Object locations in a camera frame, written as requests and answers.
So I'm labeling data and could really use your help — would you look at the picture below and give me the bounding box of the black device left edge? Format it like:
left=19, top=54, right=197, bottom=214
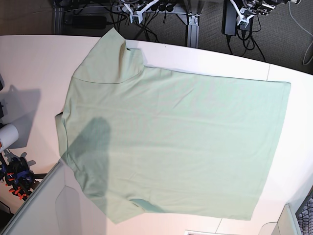
left=0, top=76, right=8, bottom=118

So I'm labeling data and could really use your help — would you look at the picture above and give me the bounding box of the grey panel bottom right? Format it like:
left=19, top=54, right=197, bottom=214
left=259, top=188, right=313, bottom=235

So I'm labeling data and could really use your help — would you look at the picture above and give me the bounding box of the grey partition panel left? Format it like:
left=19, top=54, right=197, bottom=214
left=1, top=162, right=83, bottom=235

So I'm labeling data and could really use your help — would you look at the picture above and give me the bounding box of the light green T-shirt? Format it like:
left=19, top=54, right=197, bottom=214
left=56, top=29, right=291, bottom=223

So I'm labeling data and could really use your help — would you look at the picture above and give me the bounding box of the blue orange clamp pile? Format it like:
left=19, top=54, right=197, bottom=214
left=0, top=154, right=35, bottom=201

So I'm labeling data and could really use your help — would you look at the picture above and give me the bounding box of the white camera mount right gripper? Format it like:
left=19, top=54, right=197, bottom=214
left=119, top=0, right=159, bottom=23

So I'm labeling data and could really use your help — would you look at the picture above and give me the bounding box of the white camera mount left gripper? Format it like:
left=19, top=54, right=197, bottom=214
left=230, top=0, right=258, bottom=27

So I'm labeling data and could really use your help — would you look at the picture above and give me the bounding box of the black power adapter right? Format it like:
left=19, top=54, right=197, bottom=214
left=221, top=0, right=252, bottom=36

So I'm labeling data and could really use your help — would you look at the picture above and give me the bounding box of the grey aluminium table leg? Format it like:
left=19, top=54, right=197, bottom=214
left=184, top=0, right=204, bottom=48

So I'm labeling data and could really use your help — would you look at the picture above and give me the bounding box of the grey cable right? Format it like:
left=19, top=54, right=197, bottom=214
left=287, top=0, right=313, bottom=66

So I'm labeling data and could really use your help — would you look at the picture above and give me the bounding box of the black power strip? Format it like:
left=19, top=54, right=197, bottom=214
left=148, top=1, right=185, bottom=14

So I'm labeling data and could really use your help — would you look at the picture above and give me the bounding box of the white cylinder with logo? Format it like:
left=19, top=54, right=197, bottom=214
left=0, top=124, right=19, bottom=152

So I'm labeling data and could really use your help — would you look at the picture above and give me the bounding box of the white camera mount gripper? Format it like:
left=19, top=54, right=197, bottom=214
left=230, top=0, right=258, bottom=27
left=119, top=0, right=159, bottom=23

